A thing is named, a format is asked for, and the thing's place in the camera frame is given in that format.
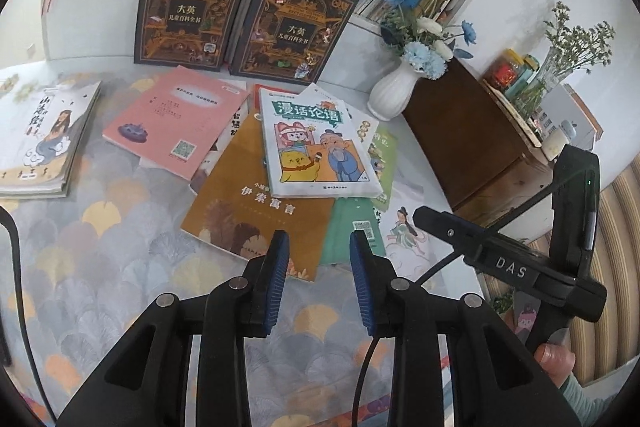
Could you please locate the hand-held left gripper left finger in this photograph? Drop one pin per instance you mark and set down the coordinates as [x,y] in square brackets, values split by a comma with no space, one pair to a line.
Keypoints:
[277,282]

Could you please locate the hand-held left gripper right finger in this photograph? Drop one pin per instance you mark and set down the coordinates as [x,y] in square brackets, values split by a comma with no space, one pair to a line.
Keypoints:
[362,282]

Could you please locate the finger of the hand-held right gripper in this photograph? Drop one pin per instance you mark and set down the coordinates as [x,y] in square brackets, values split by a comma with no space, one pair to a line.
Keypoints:
[445,229]

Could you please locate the white book green-robed figure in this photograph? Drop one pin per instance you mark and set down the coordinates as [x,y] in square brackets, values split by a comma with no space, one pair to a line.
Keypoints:
[400,232]

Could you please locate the teal paperback book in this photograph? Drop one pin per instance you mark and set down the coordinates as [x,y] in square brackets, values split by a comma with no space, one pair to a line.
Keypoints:
[345,227]

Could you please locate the light green book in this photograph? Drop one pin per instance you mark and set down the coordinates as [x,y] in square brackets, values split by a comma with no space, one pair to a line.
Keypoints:
[387,167]

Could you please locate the brown fable book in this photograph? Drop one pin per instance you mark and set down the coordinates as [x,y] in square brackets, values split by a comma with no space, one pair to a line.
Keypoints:
[235,187]

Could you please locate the cartoon comic book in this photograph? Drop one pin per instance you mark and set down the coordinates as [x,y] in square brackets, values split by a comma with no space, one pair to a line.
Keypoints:
[310,142]

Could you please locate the white book cartoon faces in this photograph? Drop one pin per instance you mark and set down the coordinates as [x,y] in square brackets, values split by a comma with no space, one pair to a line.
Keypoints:
[240,127]

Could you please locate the pink paperback book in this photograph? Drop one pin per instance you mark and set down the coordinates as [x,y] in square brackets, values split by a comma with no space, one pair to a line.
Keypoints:
[165,117]

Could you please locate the white girl illustrated book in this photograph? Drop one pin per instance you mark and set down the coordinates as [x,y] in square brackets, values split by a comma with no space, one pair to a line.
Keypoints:
[45,132]

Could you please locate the person's right forearm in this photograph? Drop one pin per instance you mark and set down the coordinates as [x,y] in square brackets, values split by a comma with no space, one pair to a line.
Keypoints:
[580,402]

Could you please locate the person's right hand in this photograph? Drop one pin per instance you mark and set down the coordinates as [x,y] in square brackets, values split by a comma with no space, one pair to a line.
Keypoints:
[552,357]

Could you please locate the beige striped cushion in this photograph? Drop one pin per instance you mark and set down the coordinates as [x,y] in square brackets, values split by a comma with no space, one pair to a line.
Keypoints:
[615,257]

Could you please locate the small cream jar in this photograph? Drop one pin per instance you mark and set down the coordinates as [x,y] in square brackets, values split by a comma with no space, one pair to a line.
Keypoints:
[552,149]

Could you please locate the wooden cabinet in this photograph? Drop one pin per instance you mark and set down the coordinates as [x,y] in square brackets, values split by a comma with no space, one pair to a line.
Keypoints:
[465,132]

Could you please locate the white box appliance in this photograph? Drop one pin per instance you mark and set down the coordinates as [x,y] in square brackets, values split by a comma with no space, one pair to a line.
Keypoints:
[575,117]

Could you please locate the white ribbed vase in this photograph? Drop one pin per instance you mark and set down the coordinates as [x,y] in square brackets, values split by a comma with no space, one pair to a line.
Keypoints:
[395,92]

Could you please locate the fan patterned tablecloth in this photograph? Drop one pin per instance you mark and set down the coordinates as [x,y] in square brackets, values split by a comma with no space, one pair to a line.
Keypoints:
[125,257]

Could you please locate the glass vase dried flowers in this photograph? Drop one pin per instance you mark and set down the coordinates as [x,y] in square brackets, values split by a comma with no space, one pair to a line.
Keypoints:
[555,67]

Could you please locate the small glass jar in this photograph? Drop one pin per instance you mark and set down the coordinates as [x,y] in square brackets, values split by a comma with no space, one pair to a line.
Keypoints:
[530,67]

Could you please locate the glass jar red label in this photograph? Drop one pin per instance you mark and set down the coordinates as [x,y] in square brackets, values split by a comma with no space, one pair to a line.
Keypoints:
[502,72]

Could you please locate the blue white flower bouquet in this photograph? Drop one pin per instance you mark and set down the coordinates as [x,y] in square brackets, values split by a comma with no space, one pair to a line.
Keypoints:
[425,52]

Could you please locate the dark ornate encyclopedia book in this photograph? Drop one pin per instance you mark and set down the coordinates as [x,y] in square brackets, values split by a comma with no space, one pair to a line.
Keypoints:
[190,12]
[295,32]

